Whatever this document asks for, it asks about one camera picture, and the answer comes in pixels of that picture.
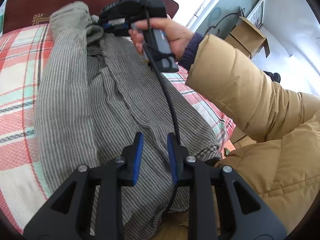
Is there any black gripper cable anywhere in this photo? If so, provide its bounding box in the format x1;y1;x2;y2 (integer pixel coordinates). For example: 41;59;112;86
142;10;182;215

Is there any green label water bottle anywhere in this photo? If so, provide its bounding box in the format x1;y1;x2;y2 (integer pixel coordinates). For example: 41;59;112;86
0;0;7;35

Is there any red plaid bed sheet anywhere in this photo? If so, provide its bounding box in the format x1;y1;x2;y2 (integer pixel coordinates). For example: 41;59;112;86
0;23;237;235

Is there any right forearm tan sleeve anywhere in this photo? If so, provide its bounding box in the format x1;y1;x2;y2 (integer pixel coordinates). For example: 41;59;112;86
181;34;319;142

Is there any top open cardboard box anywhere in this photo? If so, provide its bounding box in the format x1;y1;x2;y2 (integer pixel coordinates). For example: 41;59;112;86
225;16;270;59

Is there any grey striped shirt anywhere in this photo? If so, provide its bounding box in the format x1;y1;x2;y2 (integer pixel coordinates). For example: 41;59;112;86
35;0;222;240

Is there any person's right hand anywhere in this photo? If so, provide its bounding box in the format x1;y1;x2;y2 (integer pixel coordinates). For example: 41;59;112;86
129;18;194;61

